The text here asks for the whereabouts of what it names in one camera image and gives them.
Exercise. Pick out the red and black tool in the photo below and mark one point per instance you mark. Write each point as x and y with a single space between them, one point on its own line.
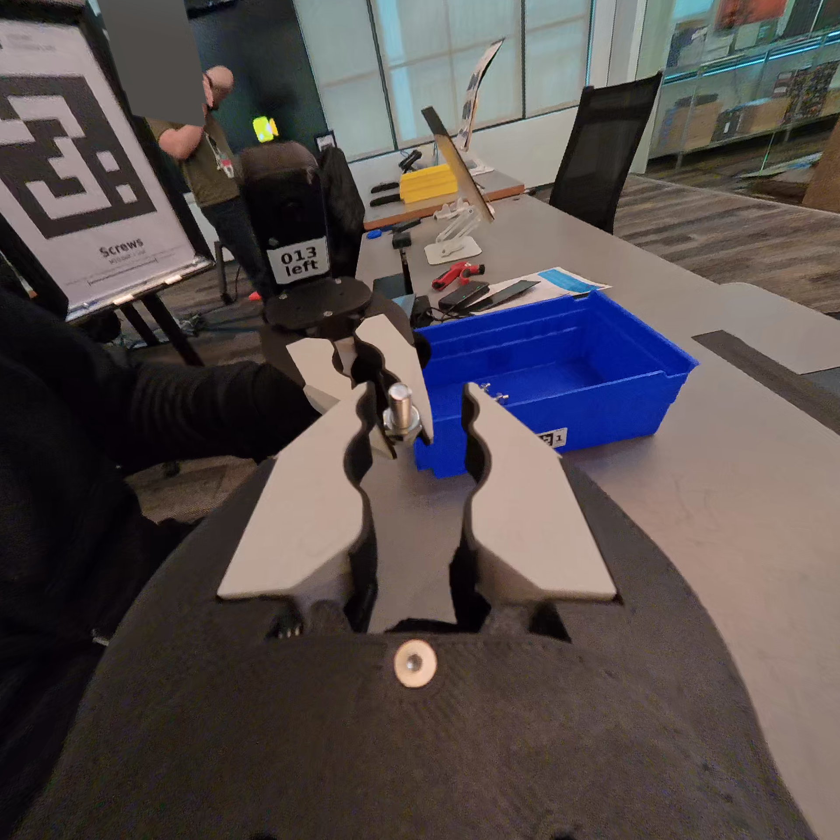
453 275

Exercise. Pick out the black mesh office chair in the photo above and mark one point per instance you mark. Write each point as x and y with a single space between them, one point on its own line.
604 151

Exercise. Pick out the blue printed paper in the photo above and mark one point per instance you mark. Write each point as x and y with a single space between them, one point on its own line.
571 281

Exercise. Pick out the white coded sign on easel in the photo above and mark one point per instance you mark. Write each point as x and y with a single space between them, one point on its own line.
65 262

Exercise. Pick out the small yellow bin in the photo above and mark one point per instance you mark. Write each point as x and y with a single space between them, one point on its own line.
426 187

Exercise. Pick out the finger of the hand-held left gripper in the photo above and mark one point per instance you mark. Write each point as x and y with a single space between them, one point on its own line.
315 367
400 361

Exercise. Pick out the wooden background desk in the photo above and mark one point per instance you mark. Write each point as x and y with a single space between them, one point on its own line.
505 184

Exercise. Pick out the storage shelf with boxes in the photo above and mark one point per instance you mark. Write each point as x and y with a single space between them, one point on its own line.
722 118

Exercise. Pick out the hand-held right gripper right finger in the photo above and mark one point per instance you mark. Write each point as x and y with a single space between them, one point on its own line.
538 525

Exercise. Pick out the silver hex nut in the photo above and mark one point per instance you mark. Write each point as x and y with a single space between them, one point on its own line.
403 426

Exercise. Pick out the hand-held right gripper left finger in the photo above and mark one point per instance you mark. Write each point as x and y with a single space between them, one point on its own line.
295 525

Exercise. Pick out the black tablet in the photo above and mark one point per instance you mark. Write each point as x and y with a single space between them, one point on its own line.
512 292

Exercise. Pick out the black hammer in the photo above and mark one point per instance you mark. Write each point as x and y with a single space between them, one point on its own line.
401 239

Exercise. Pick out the white stand with tilted board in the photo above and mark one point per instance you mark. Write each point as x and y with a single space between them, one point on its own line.
453 251

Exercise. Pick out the blue plastic bin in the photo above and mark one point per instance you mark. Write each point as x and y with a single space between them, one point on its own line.
590 407

